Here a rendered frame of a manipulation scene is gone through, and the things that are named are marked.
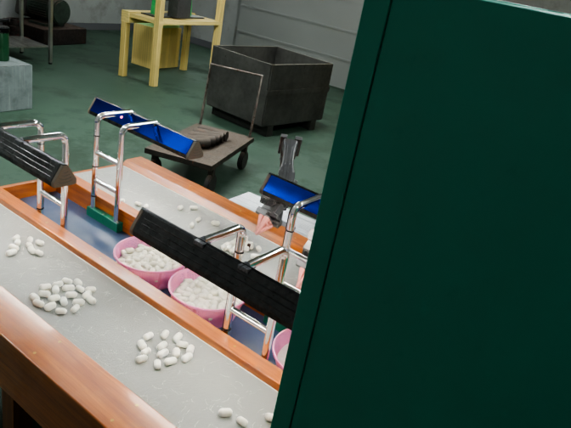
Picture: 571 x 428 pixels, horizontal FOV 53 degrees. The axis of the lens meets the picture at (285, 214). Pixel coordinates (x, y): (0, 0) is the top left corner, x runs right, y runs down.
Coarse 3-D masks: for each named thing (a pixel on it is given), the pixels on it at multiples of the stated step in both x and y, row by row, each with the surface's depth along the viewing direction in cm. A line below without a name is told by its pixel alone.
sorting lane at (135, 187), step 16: (80, 176) 261; (112, 176) 268; (128, 176) 271; (128, 192) 254; (144, 192) 257; (160, 192) 260; (160, 208) 245; (176, 208) 248; (176, 224) 234; (208, 224) 239; (224, 224) 242; (224, 240) 229; (256, 240) 234; (272, 272) 213; (288, 272) 215
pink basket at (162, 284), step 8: (128, 240) 211; (120, 248) 207; (120, 264) 196; (136, 272) 193; (144, 272) 192; (152, 272) 193; (160, 272) 193; (168, 272) 195; (176, 272) 199; (144, 280) 196; (152, 280) 196; (160, 280) 197; (168, 280) 199; (160, 288) 200
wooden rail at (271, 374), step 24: (0, 192) 227; (24, 216) 215; (72, 240) 203; (96, 264) 193; (144, 288) 184; (168, 312) 175; (192, 312) 177; (216, 336) 168; (240, 360) 161; (264, 360) 162
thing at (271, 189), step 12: (264, 180) 200; (276, 180) 198; (288, 180) 196; (264, 192) 198; (276, 192) 196; (288, 192) 194; (300, 192) 192; (312, 192) 191; (288, 204) 193; (312, 216) 188
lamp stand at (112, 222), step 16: (112, 112) 229; (128, 112) 235; (96, 128) 226; (128, 128) 218; (96, 144) 228; (96, 160) 231; (112, 160) 224; (96, 176) 234; (96, 192) 237; (112, 192) 229; (96, 208) 240; (112, 224) 233
